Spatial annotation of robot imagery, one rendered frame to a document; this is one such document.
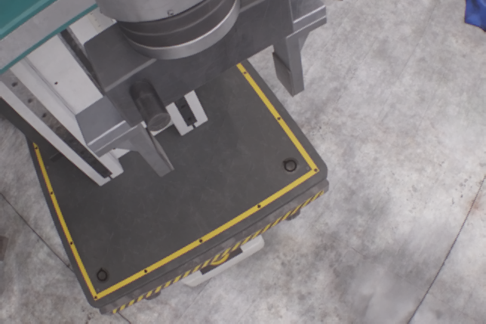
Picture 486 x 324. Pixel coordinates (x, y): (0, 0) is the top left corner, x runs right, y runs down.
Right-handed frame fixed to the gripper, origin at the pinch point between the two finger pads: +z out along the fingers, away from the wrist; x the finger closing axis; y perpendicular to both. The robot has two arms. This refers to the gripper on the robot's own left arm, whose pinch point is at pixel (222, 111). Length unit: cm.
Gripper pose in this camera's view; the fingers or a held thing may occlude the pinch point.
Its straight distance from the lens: 39.6
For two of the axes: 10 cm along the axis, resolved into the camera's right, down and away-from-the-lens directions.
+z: 1.8, 4.3, 8.8
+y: 4.9, 7.4, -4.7
